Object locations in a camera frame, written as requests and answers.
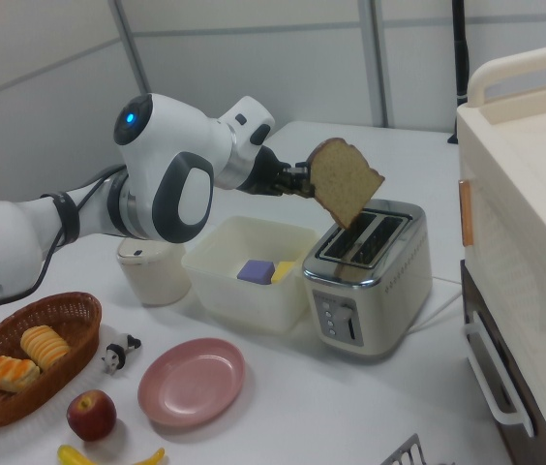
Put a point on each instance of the yellow banana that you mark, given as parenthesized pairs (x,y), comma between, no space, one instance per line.
(72,456)

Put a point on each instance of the red apple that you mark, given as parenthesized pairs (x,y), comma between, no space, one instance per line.
(91,416)

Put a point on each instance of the short orange-striped bread roll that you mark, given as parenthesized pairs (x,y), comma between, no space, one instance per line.
(11,374)

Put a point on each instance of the long orange-striped bread roll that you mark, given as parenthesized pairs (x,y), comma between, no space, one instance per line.
(45,345)

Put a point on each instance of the yellow cube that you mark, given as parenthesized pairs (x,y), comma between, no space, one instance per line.
(282,272)

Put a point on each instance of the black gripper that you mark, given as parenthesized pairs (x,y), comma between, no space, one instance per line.
(268,174)

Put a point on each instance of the brown wicker basket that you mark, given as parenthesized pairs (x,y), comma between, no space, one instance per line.
(74,334)

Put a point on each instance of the brown bread slice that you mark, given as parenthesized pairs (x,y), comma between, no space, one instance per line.
(343,181)

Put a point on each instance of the purple cube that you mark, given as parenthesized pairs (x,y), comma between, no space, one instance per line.
(255,271)

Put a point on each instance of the pink plate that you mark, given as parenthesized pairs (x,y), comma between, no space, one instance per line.
(191,382)

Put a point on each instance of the metal toast rack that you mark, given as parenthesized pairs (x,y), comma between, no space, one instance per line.
(406,453)

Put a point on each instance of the cream lidded trash can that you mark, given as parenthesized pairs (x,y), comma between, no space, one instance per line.
(154,276)

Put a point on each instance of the panda figurine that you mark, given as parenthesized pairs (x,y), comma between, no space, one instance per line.
(119,353)

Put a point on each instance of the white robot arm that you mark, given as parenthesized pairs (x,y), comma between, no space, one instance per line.
(166,140)

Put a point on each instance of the chrome two-slot toaster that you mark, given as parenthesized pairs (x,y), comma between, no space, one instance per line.
(384,300)

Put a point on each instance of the black vertical pole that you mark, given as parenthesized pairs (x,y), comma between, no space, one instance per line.
(460,58)

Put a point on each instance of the cream plastic bin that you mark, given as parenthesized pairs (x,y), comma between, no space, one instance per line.
(244,300)

